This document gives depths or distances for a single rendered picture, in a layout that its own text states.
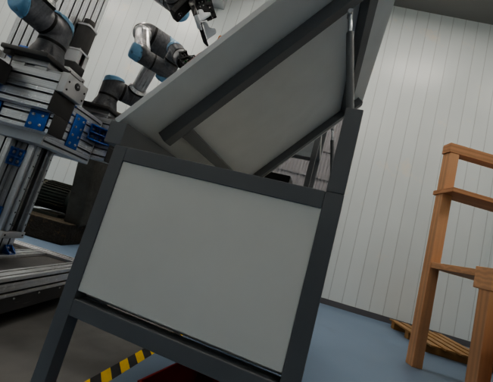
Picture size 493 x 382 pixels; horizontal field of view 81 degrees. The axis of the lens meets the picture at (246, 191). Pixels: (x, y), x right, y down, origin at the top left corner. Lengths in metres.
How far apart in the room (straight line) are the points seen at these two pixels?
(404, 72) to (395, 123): 0.92
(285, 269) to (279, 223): 0.10
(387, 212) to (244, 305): 4.39
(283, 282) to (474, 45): 6.19
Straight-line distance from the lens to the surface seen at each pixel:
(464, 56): 6.39
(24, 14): 1.64
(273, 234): 0.64
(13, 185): 1.83
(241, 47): 0.92
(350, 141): 0.69
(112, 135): 0.88
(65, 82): 1.51
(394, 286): 4.98
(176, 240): 0.71
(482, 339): 2.56
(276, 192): 0.65
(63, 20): 1.73
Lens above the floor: 0.66
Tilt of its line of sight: 8 degrees up
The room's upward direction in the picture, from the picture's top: 16 degrees clockwise
